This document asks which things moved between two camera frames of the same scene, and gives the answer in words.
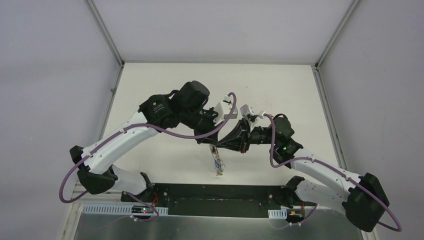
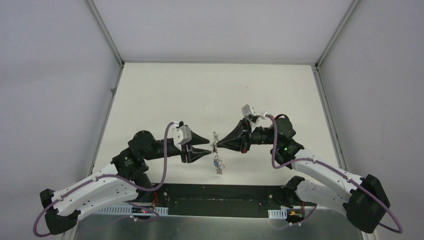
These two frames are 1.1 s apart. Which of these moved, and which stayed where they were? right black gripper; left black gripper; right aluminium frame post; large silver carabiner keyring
Moved: left black gripper
Stayed: right aluminium frame post; large silver carabiner keyring; right black gripper
